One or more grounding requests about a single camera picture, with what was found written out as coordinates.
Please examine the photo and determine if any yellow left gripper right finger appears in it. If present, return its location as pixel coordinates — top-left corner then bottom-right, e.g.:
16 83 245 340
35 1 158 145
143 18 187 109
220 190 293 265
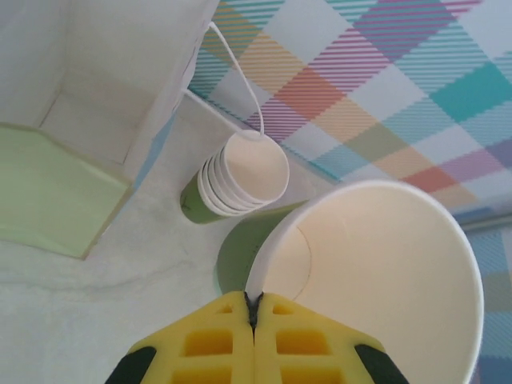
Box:
252 291 410 384

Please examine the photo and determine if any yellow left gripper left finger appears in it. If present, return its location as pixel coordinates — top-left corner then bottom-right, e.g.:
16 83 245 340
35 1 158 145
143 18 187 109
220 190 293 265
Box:
104 290 256 384

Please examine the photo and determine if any green paper coffee cup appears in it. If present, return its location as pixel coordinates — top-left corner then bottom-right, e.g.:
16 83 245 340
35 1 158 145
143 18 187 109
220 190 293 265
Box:
214 178 486 384

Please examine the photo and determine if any landscape print paper gift bag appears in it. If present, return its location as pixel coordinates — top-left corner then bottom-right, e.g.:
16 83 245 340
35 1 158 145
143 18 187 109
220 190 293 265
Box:
0 0 266 262

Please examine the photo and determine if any stack of green paper cups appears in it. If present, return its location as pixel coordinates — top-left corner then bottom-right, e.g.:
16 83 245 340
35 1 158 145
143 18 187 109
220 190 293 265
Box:
178 130 291 226

